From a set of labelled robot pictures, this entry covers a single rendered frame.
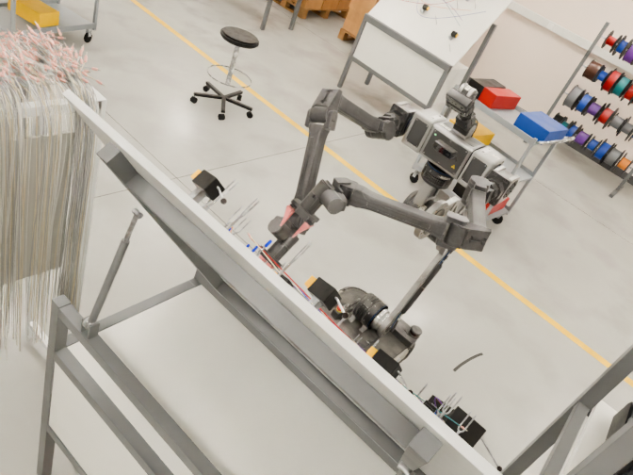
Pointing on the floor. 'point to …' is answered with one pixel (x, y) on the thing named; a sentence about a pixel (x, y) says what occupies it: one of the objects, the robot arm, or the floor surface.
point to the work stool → (231, 69)
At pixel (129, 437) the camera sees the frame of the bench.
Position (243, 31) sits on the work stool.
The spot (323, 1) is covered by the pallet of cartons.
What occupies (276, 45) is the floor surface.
